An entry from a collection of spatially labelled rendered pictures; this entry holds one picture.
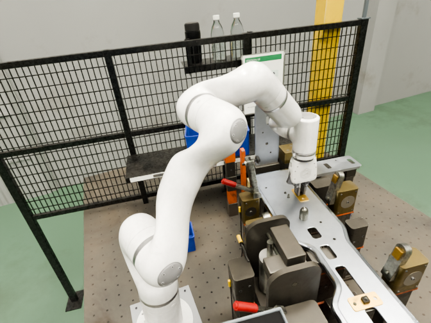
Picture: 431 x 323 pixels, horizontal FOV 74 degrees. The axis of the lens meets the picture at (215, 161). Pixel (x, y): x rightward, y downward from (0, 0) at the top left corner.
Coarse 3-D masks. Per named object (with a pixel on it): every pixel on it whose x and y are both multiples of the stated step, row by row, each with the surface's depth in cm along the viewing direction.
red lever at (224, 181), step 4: (224, 180) 104; (228, 180) 105; (224, 184) 104; (228, 184) 104; (232, 184) 105; (236, 184) 106; (240, 188) 107; (244, 188) 108; (248, 188) 108; (252, 192) 109
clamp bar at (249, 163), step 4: (248, 156) 104; (256, 156) 103; (248, 160) 101; (252, 160) 101; (256, 160) 103; (244, 164) 102; (248, 164) 101; (252, 164) 102; (248, 168) 102; (252, 168) 102; (248, 172) 105; (252, 172) 103; (248, 176) 108; (252, 176) 104; (252, 180) 105; (256, 180) 106; (252, 184) 106; (256, 184) 106; (252, 188) 108; (256, 188) 108
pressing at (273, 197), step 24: (264, 192) 120; (288, 192) 119; (312, 192) 117; (288, 216) 107; (312, 216) 106; (336, 216) 105; (312, 240) 96; (336, 240) 95; (336, 264) 87; (360, 264) 87; (336, 288) 80; (360, 288) 80; (384, 288) 79; (336, 312) 74; (360, 312) 74; (384, 312) 74; (408, 312) 74
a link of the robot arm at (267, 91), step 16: (256, 64) 72; (208, 80) 73; (224, 80) 72; (240, 80) 71; (256, 80) 71; (272, 80) 74; (192, 96) 72; (224, 96) 74; (240, 96) 73; (256, 96) 74; (272, 96) 77; (176, 112) 76
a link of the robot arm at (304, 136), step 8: (304, 112) 101; (304, 120) 96; (312, 120) 96; (296, 128) 99; (304, 128) 97; (312, 128) 97; (288, 136) 104; (296, 136) 101; (304, 136) 99; (312, 136) 99; (296, 144) 102; (304, 144) 100; (312, 144) 100; (296, 152) 103; (304, 152) 102; (312, 152) 102
